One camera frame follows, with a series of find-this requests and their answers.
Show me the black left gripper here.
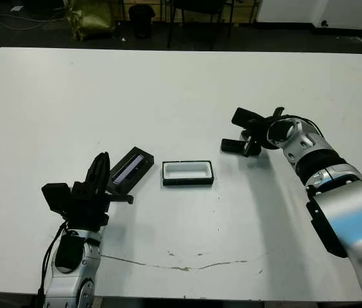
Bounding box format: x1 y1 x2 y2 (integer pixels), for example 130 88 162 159
62 151 135 232

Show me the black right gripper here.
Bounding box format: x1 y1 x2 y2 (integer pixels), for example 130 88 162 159
239 107 286 158

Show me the black printed box lid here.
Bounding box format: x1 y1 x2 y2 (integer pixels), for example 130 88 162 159
108 146 155 194

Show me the black box with white insert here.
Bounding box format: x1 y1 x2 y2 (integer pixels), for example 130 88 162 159
160 158 214 187

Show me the black office chair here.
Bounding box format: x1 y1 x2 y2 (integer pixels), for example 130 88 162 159
167 0 233 51

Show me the yellow-green plastic bag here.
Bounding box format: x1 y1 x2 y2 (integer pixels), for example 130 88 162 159
66 0 117 42

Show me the black trash bin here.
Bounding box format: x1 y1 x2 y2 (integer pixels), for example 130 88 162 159
128 4 156 40

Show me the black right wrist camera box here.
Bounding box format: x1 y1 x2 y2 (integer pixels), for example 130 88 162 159
231 108 267 131

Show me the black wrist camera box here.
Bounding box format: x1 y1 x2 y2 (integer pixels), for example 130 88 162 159
41 182 73 214
231 108 267 131

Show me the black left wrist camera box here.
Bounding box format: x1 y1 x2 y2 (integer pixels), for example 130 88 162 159
41 182 73 214

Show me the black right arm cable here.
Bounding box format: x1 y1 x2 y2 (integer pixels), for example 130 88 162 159
282 114 328 139

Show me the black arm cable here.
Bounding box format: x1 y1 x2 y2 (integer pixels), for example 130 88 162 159
37 221 69 308
282 114 328 139

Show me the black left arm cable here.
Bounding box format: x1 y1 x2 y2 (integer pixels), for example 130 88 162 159
37 221 69 308

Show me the white floor cable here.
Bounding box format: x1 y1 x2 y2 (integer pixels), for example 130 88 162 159
0 12 73 31

